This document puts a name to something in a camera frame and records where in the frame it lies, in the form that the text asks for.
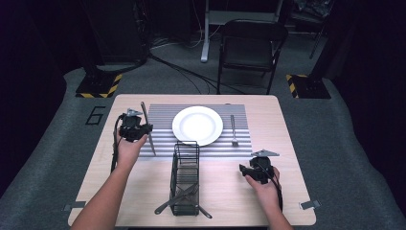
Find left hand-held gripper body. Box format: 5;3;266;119
118;107;144;143

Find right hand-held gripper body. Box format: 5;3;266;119
249;149;281;185

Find silver knife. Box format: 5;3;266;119
140;101;157;157

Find silver fork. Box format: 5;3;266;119
230;114;240;149

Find black wire cutlery caddy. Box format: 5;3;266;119
169;140;201;217

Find person's right hand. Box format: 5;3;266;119
244;166;282;207

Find person's left hand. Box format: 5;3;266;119
114;127;149;172

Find grey striped placemat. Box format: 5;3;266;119
137;103;255;159

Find black-yellow striped stand base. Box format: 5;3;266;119
285;74;332;100
75;73;124;99

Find white plate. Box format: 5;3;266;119
171;105;224;148

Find grey tape tab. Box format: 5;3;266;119
62;200;87;212
300;199;322;211

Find black cabinet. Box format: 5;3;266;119
81;0;150;65

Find black folding chair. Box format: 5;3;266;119
216;18;290;96

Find right hand-held gripper black cable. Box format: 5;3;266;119
254;161;284;213

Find hand-held gripper black cable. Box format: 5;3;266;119
109;113;126;174
254;161;284;213

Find left hand-held gripper black cable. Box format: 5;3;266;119
109;113;126;174

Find dark cutlery piece, thin handle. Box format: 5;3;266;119
177;191;214;219

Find black floor cables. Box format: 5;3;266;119
95;52;248;96

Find dark cutlery piece, wide handle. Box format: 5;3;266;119
154;185;199;216

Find white desk frame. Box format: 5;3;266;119
199;0;285;63

